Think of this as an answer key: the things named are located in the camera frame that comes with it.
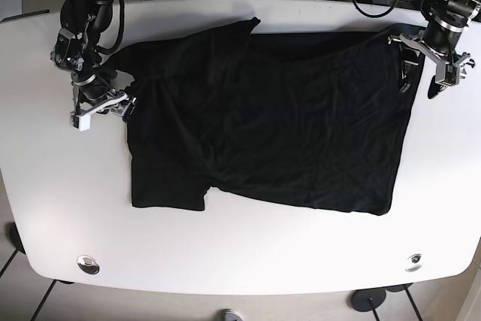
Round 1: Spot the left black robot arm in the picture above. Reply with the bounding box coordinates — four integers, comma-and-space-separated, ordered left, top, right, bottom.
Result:
388, 0, 480, 99

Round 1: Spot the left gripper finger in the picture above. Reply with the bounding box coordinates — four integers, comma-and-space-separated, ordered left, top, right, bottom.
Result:
400, 45, 420, 93
428, 77, 446, 99

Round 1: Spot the right silver table grommet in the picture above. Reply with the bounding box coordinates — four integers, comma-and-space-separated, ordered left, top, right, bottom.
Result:
403, 253, 423, 273

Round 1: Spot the black table leg left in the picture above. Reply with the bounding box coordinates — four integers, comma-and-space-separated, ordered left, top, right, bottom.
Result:
0, 223, 26, 277

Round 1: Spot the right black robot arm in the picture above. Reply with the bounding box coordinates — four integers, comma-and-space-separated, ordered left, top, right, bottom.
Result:
50, 0, 136, 131

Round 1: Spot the black T-shirt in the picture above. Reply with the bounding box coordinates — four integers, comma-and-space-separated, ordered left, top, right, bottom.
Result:
105, 18, 422, 216

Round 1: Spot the grey shoe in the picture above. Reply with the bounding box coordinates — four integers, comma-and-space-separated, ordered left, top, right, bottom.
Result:
222, 310, 244, 321

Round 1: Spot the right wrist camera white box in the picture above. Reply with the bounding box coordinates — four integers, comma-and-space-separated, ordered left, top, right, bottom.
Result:
71, 114, 91, 132

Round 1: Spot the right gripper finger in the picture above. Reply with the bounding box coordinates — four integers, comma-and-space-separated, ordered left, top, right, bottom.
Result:
120, 102, 135, 122

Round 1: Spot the left silver table grommet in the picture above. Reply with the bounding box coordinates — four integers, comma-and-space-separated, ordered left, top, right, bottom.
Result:
77, 255, 100, 275

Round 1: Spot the black round stand base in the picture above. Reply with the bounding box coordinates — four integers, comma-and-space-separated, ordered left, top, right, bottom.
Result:
350, 288, 386, 312

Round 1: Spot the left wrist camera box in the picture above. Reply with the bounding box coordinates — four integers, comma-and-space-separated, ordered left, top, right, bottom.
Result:
434, 62, 460, 86

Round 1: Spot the silver table grommet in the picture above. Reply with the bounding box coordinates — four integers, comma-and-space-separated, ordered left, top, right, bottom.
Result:
403, 253, 423, 273
77, 255, 100, 275

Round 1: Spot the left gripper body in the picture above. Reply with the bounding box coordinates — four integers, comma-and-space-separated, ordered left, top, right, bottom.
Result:
388, 32, 476, 73

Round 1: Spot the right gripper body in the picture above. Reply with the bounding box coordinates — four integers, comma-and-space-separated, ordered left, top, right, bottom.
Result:
71, 86, 136, 117

